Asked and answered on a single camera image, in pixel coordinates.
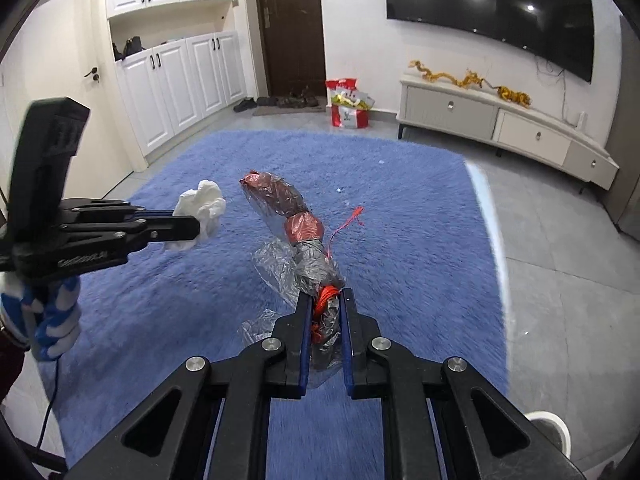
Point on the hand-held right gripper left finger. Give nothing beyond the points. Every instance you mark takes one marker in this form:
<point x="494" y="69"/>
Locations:
<point x="302" y="342"/>

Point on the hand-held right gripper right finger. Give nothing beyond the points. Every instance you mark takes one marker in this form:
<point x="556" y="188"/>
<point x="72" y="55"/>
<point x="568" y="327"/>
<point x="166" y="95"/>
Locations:
<point x="346" y="347"/>

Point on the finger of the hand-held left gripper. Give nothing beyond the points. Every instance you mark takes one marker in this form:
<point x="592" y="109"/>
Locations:
<point x="155" y="212"/>
<point x="165" y="230"/>

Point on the white tissue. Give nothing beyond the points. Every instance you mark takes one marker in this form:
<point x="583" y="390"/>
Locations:
<point x="207" y="200"/>

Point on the clear plastic bag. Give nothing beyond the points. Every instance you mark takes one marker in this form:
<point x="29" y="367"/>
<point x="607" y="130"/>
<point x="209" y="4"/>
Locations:
<point x="280" y="200"/>

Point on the person's left forearm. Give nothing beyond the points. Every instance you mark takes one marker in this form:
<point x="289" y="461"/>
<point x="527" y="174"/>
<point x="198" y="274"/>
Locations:
<point x="9" y="365"/>

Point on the person's left hand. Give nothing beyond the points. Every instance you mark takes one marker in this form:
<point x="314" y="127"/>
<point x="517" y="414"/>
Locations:
<point x="57" y="320"/>

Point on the blue fluffy rug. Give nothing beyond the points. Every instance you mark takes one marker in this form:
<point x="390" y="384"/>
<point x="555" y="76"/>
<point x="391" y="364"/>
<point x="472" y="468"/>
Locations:
<point x="175" y="310"/>

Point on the white interior door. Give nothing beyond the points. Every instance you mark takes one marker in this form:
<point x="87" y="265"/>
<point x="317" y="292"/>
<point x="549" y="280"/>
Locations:
<point x="50" y="60"/>

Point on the black slipper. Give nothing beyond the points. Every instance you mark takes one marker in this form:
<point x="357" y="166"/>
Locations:
<point x="245" y="106"/>

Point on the grey slipper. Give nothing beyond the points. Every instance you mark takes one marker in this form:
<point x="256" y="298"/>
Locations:
<point x="266" y="101"/>

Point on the brown shoe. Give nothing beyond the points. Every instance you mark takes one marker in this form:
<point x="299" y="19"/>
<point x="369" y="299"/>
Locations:
<point x="309" y="96"/>
<point x="288" y="102"/>

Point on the brown doormat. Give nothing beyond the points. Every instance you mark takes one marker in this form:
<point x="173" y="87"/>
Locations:
<point x="310" y="110"/>

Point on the white round bin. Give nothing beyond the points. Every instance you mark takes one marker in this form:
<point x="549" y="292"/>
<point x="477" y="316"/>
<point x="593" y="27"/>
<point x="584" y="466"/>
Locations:
<point x="550" y="422"/>

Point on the red white gift bag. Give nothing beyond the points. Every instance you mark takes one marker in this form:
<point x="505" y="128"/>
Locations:
<point x="350" y="110"/>

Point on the brown entrance door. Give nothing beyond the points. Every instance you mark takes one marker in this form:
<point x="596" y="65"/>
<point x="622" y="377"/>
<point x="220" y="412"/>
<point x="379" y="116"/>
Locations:
<point x="290" y="30"/>

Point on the white grey television cabinet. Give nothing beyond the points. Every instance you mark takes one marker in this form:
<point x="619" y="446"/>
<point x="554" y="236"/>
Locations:
<point x="500" y="120"/>

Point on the golden dragon ornament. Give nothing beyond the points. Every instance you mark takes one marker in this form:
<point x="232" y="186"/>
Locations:
<point x="472" y="81"/>
<point x="432" y="74"/>

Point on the golden tiger ornament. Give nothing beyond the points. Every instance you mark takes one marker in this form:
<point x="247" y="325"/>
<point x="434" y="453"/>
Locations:
<point x="514" y="96"/>

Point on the white wall cabinets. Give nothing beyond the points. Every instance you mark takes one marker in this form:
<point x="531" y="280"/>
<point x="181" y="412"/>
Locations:
<point x="165" y="90"/>

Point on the black wall television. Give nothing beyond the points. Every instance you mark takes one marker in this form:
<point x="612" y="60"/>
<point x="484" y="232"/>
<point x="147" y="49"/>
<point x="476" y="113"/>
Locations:
<point x="490" y="5"/>

